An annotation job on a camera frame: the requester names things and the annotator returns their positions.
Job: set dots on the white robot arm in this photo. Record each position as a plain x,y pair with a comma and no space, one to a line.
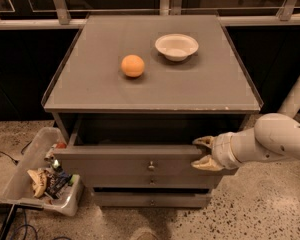
275,136

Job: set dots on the green snack packet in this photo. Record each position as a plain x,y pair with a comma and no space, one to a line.
56,165

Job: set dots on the black bar on floor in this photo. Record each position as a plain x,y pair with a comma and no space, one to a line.
9,210

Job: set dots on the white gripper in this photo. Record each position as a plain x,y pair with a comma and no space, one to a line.
221,149

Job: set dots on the clear plastic bin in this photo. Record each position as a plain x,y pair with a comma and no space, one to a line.
18,190

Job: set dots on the metal window railing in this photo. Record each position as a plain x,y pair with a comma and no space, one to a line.
67,14

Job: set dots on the orange ball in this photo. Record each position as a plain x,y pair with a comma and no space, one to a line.
132,66

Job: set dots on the grey middle drawer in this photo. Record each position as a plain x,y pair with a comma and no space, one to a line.
154,181

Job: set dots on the white paper bowl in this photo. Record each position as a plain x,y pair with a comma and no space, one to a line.
176,47

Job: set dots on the grey drawer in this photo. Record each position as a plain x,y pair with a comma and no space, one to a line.
129,199
131,146
154,181

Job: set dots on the red soda can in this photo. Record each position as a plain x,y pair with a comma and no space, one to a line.
49,157

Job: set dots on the grey drawer cabinet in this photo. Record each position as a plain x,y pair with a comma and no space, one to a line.
212,83

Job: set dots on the grey top drawer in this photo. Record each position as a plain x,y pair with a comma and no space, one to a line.
131,146

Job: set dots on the blue black snack bag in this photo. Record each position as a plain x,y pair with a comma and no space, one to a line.
55,183

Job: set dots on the tan crumpled paper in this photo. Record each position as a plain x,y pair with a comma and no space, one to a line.
39,181

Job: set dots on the grey bottom drawer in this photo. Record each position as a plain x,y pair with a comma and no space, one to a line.
129,199

